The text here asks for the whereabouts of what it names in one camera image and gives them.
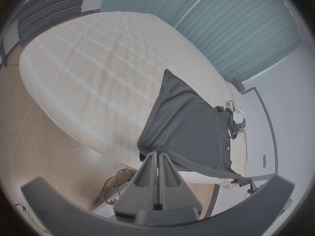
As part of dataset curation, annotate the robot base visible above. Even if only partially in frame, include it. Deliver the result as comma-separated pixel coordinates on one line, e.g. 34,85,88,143
92,175,138,217

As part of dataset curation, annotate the grey bedside table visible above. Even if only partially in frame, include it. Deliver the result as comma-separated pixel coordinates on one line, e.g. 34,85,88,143
223,76,244,91

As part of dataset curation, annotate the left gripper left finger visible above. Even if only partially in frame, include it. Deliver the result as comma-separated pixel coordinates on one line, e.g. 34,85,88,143
114,151,158,218

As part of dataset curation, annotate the bed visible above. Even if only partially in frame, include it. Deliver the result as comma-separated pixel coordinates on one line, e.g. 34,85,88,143
19,11,278,189

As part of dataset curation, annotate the black shiny garment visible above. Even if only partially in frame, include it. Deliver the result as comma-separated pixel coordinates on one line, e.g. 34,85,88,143
214,105,243,140

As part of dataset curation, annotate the blue-green curtain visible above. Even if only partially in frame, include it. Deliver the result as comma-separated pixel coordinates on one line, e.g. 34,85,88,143
100,0,219,29
175,0,303,83

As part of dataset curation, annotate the black cable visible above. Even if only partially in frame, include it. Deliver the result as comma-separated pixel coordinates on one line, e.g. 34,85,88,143
101,169,137,206

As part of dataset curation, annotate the black T-shirt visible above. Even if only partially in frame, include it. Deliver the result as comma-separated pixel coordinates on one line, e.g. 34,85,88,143
137,69,251,187

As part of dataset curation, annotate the white printed pillow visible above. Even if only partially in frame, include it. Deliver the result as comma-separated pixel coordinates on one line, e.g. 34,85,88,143
226,81,246,122

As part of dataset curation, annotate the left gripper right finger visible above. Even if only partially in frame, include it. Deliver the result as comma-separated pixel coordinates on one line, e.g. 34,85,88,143
158,153,203,215

